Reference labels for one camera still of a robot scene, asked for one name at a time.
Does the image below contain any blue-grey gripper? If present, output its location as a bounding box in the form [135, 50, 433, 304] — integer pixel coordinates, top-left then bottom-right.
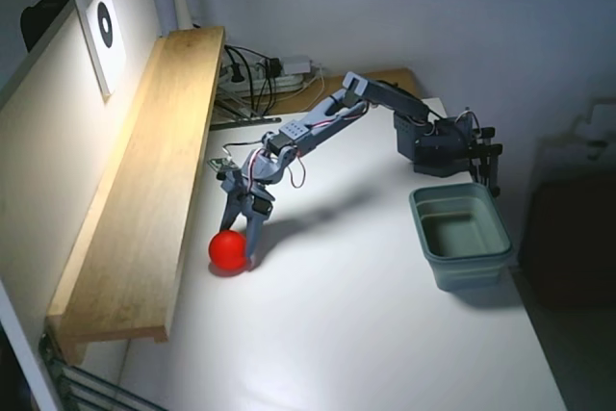
[218, 167, 276, 261]

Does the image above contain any red ball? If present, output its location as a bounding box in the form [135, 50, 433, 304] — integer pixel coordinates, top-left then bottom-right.
[207, 229, 251, 271]

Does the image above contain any grey plastic container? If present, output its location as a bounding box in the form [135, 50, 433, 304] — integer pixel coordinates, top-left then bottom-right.
[408, 183, 512, 293]

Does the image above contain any long wooden shelf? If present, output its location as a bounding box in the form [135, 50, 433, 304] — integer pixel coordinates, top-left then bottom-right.
[45, 25, 227, 367]

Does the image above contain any white power adapter box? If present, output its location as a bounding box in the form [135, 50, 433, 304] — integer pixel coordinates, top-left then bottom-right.
[282, 55, 313, 74]

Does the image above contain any dark metal rack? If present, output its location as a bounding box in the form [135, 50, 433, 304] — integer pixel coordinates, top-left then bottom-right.
[38, 333, 167, 411]

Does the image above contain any black table clamp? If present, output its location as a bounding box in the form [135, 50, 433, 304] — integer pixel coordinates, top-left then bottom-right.
[469, 142, 504, 198]

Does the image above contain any small wrist camera board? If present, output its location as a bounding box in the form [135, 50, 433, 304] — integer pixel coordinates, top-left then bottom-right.
[206, 155, 237, 175]

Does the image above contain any metal shelf bracket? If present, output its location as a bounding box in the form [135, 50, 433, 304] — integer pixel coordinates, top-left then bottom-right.
[209, 90, 283, 132]

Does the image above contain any white power strip with cables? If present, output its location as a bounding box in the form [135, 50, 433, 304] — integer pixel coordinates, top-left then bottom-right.
[223, 43, 280, 116]

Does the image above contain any white frame with black ring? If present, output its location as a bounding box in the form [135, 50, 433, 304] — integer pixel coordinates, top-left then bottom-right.
[74, 0, 129, 104]

